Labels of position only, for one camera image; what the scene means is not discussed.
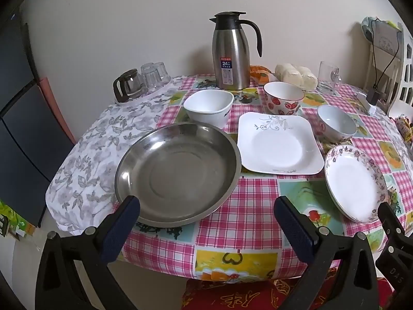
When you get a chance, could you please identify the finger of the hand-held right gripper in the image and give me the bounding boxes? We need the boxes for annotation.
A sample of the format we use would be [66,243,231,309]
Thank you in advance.
[377,202,408,255]

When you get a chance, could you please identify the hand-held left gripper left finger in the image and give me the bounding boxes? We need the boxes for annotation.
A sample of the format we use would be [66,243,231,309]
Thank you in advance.
[35,195,141,310]

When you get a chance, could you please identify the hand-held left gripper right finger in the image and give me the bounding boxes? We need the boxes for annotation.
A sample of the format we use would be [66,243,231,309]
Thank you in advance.
[274,196,379,310]

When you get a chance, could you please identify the round floral rim plate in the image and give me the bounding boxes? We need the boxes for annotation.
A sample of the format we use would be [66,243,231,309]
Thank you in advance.
[324,145,388,223]

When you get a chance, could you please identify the stainless steel basin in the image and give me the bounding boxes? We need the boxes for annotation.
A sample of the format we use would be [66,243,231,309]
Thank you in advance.
[114,123,242,227]

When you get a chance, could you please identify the white square plate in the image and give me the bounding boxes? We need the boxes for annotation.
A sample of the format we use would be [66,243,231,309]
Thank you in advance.
[237,112,324,175]

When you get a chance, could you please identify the small red print bowl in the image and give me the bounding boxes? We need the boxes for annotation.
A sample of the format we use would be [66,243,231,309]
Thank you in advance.
[317,105,357,143]

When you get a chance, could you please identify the strawberry print bowl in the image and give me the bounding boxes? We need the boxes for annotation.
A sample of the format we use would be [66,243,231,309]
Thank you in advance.
[264,81,305,116]

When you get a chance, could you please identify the white square bowl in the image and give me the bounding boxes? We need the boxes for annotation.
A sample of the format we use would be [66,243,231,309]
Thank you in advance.
[183,89,235,129]

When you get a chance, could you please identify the grey floral cloth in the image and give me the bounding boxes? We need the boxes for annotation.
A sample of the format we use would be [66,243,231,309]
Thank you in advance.
[45,84,194,236]

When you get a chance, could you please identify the red chair cushion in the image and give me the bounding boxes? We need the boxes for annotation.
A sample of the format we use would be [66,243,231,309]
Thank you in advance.
[182,274,396,310]

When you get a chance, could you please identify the yellow snack packet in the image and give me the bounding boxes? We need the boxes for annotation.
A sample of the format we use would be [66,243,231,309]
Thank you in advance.
[395,114,413,143]

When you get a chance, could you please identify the green cardboard box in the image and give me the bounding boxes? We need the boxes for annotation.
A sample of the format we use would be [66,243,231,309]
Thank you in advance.
[0,200,36,243]

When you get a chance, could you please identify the white power strip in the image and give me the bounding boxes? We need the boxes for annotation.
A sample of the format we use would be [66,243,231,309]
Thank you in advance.
[356,91,376,115]

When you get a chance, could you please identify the black charger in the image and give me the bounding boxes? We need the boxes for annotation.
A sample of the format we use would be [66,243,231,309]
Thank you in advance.
[368,86,383,105]

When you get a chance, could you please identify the white chair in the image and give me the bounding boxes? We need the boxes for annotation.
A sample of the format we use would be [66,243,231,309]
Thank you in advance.
[361,16,413,120]

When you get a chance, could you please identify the dark cabinet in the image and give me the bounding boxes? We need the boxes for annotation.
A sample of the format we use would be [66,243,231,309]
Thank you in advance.
[0,6,76,228]

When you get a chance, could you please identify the salmon pink board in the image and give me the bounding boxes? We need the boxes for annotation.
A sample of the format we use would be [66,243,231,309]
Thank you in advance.
[38,77,75,143]

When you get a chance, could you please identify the clear glass mug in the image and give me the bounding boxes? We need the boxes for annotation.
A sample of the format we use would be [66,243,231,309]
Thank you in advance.
[318,61,343,95]

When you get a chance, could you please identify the clear drinking glass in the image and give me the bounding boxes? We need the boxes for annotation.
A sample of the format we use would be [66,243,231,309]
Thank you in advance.
[154,61,171,86]
[141,63,158,89]

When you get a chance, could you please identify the bag of steamed buns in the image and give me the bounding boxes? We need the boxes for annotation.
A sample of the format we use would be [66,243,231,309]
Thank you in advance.
[275,64,318,91]

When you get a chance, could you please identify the orange snack packet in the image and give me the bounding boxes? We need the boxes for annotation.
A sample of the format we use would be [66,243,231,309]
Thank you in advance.
[249,65,275,84]

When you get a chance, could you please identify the grey hanging paper bag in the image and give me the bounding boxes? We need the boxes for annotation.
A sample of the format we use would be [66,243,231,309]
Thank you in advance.
[361,16,404,59]

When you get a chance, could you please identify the stainless steel thermos jug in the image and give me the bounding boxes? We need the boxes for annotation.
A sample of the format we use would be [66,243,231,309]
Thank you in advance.
[209,11,263,91]

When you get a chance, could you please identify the glass teapot brown handle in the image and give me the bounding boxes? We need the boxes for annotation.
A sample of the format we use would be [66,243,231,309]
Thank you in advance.
[113,68,146,103]

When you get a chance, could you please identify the black cable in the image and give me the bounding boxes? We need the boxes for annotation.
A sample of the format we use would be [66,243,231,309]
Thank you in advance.
[369,19,404,91]

